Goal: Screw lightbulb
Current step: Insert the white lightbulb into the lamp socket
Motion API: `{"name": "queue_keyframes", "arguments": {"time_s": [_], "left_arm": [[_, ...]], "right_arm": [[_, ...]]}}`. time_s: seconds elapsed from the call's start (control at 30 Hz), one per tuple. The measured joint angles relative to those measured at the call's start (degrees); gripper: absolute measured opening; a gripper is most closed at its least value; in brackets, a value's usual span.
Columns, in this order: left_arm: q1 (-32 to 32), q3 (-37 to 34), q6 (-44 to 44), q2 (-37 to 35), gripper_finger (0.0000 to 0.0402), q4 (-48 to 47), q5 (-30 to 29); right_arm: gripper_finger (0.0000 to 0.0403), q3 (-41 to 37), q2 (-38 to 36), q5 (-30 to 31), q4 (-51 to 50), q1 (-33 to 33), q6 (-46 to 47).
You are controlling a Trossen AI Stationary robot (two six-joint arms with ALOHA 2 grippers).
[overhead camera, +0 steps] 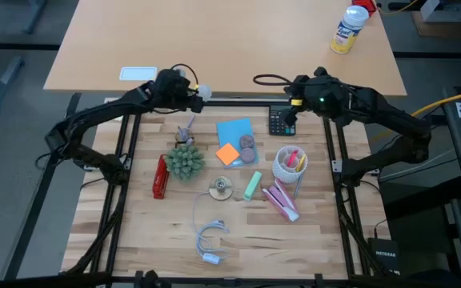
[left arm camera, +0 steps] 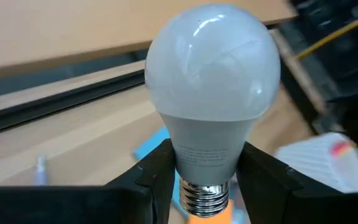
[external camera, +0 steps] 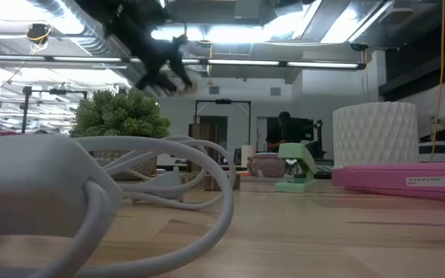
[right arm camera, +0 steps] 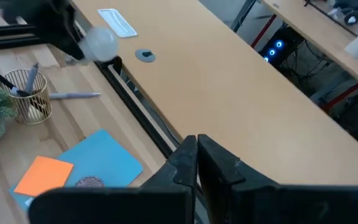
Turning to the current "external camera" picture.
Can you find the person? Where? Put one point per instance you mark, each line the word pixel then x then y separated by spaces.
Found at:
pixel 278 135

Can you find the black monitor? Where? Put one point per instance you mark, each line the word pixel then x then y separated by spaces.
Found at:
pixel 303 129

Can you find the black ceiling dome camera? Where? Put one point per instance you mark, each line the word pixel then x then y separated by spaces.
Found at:
pixel 359 47

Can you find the grey wall vent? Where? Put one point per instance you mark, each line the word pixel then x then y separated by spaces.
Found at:
pixel 214 90
pixel 276 91

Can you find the long ceiling light bar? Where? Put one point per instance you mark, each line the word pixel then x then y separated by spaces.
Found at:
pixel 242 62

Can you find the mint green stapler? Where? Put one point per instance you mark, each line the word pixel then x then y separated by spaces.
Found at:
pixel 296 152

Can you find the pink stapler box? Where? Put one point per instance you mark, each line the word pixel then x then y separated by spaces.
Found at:
pixel 381 181

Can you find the black overhead camera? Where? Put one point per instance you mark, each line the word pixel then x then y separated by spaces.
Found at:
pixel 38 32

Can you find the white textured lampshade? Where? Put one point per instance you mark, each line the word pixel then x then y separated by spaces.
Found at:
pixel 377 135

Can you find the black metal rig frame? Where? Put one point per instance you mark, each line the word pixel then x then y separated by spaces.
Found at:
pixel 222 102
pixel 24 112

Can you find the green plant in grey pot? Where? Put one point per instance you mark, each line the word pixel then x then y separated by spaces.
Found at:
pixel 118 116

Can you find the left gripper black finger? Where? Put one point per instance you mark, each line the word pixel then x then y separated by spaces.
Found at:
pixel 180 58
pixel 157 75

